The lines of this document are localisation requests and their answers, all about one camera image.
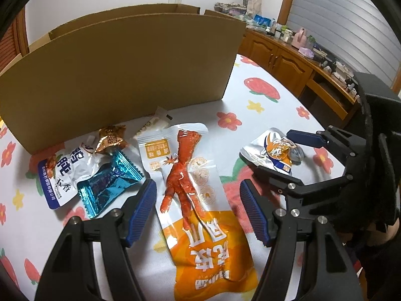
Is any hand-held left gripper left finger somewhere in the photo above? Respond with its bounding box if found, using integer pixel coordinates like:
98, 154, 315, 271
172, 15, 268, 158
36, 180, 158, 301

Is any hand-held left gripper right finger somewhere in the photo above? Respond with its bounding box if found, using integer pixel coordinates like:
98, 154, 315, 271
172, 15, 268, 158
240, 179, 361, 301

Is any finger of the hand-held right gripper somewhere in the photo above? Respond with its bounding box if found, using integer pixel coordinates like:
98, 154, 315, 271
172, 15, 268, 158
240, 153, 358, 217
286, 125, 365, 164

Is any silver orange snack packet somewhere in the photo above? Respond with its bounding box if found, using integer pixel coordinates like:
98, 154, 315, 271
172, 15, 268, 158
240, 127, 306, 176

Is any orange chicken foot packet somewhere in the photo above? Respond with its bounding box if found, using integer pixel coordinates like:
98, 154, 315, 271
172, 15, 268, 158
136, 122, 259, 301

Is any brown cardboard box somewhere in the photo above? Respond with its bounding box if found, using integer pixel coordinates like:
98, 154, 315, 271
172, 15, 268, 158
0, 3, 248, 156

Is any blue foil candy packet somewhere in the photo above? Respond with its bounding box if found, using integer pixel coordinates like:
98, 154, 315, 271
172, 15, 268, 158
77, 150, 145, 219

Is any white floral tablecloth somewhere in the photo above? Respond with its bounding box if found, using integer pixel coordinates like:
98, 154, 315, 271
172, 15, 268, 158
0, 53, 355, 301

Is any gold foil candy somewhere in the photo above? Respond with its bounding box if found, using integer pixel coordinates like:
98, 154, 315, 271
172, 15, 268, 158
94, 125, 130, 155

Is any wooden cabinet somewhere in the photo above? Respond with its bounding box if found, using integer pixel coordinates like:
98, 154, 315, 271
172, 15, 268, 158
236, 27, 361, 120

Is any blue white snack packet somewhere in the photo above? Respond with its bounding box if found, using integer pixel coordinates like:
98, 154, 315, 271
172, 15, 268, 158
38, 142, 105, 210

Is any small white snack packet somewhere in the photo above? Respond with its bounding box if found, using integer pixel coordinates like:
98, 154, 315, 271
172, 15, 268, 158
136, 107, 173, 139

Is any pink kettle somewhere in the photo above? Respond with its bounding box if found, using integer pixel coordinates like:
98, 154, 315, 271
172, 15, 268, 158
293, 28, 309, 49

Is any grey window blind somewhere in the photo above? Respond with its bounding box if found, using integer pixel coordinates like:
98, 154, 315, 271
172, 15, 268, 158
288, 0, 401, 86

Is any pile of folded cloths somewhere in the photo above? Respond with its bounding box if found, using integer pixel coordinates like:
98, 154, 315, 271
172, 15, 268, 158
215, 2, 247, 15

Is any wooden louvered wardrobe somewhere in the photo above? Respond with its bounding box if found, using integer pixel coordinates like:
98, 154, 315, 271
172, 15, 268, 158
0, 6, 31, 73

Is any wooden window frame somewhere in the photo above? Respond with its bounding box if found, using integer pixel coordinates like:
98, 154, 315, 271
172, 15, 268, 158
277, 0, 299, 27

